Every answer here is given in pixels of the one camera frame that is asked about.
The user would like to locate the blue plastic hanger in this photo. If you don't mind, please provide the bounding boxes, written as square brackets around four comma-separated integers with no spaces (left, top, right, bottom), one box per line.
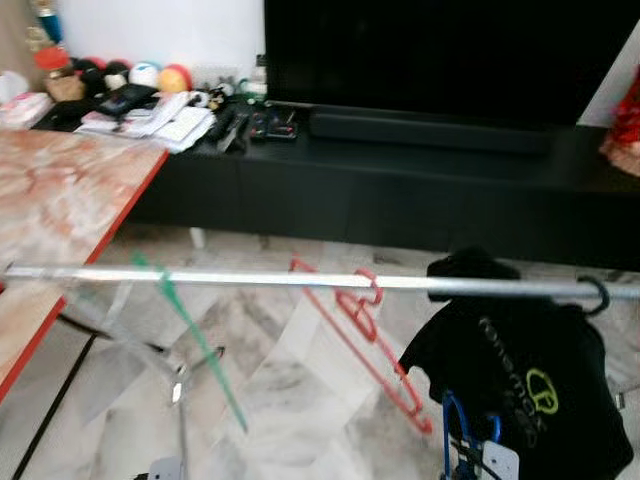
[440,388,503,480]

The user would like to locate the black hanger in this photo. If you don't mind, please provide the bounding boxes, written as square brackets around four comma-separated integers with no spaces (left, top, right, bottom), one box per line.
[575,273,612,319]

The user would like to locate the red plastic hanger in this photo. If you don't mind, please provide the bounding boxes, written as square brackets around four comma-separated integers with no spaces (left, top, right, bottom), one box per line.
[288,256,436,437]

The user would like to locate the green plastic hanger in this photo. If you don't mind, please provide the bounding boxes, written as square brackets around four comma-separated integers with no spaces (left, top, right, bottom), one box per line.
[128,250,249,433]

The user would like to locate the red Buddha statue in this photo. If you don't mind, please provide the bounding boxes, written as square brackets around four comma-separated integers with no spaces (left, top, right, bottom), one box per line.
[598,68,640,179]

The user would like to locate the black Fonemax print shirt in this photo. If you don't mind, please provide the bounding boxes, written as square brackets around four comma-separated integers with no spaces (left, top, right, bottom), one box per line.
[398,248,636,480]

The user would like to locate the black soundbar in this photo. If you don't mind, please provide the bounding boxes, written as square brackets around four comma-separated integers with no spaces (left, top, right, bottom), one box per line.
[308,108,553,156]

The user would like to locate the black flat television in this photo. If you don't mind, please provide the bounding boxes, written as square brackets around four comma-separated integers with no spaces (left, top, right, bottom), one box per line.
[263,0,640,129]

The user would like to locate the black TV cabinet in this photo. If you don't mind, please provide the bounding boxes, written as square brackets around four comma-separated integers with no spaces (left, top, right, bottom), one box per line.
[30,95,640,271]

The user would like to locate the silver clothes rack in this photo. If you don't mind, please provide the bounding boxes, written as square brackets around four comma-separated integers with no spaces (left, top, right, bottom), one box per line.
[0,262,640,480]

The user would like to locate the black remote control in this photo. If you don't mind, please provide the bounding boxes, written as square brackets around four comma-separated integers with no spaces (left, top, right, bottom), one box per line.
[248,108,301,143]
[215,105,251,153]

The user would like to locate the white paper stack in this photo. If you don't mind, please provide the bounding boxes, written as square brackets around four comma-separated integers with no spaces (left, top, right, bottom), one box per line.
[75,90,216,153]

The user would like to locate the orange yellow ball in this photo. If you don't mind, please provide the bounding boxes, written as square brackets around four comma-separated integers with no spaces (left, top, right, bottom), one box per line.
[157,63,194,96]

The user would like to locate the white blue ball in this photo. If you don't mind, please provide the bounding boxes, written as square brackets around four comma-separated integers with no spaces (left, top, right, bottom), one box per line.
[128,60,163,91]

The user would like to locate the black pouch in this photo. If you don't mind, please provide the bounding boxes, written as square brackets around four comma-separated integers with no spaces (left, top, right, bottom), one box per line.
[95,83,161,119]

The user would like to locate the black plush ball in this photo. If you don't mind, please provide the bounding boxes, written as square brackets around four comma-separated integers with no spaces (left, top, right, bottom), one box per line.
[100,60,133,96]

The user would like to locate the marble top folding table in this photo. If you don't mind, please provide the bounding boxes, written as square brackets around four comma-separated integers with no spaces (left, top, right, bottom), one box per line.
[0,128,171,480]

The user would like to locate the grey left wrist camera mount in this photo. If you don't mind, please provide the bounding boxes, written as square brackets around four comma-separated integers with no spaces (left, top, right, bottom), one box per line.
[147,456,187,480]

